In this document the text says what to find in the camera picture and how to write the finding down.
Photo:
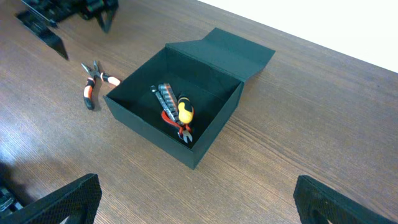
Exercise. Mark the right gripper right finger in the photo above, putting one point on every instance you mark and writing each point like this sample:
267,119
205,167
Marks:
317,203

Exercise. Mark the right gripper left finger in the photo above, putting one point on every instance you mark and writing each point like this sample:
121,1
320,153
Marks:
76,202

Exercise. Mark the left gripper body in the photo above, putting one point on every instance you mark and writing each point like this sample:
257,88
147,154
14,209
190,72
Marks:
59,10

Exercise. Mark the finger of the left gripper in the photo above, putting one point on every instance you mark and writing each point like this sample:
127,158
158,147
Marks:
105,22
39,28

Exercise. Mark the orange black needle-nose pliers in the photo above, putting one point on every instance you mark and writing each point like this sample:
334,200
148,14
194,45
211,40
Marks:
95,73

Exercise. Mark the silver ratchet wrench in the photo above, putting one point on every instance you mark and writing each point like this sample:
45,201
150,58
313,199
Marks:
162,101

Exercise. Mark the orange socket holder rail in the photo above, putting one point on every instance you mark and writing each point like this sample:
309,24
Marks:
171,102

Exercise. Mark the yellow black stubby screwdriver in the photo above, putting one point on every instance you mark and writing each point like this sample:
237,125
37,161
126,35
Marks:
185,110

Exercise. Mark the red diagonal cutting pliers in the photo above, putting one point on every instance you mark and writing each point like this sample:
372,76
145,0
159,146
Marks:
183,131

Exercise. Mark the black open gift box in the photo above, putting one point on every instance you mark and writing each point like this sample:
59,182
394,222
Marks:
210,72

